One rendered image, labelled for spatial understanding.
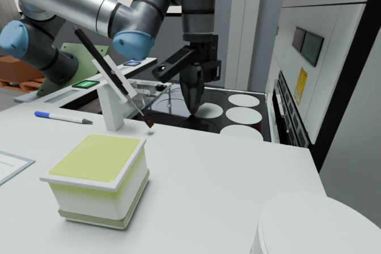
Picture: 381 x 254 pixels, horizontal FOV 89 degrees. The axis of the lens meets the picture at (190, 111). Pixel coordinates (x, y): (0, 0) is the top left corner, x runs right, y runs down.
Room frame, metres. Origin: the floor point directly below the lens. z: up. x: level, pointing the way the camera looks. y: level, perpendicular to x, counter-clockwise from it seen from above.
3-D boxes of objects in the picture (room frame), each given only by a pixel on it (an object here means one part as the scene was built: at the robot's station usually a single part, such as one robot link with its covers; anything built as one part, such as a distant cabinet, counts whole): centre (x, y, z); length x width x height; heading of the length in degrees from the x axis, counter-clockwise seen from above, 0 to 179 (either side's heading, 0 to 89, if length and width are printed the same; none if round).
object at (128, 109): (0.57, 0.21, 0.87); 0.36 x 0.08 x 0.03; 163
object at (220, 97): (0.51, -0.05, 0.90); 0.34 x 0.34 x 0.01; 73
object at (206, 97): (0.48, -0.03, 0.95); 0.06 x 0.03 x 0.09; 126
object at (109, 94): (0.31, 0.13, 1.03); 0.06 x 0.04 x 0.13; 73
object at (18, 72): (3.25, 2.48, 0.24); 1.28 x 0.88 x 0.47; 67
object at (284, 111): (0.47, -0.25, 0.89); 0.44 x 0.02 x 0.10; 163
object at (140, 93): (0.65, 0.19, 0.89); 0.08 x 0.03 x 0.03; 73
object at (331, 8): (0.63, -0.32, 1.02); 0.81 x 0.03 x 0.40; 163
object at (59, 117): (0.34, 0.26, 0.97); 0.14 x 0.01 x 0.01; 75
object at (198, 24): (0.49, -0.02, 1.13); 0.08 x 0.08 x 0.05
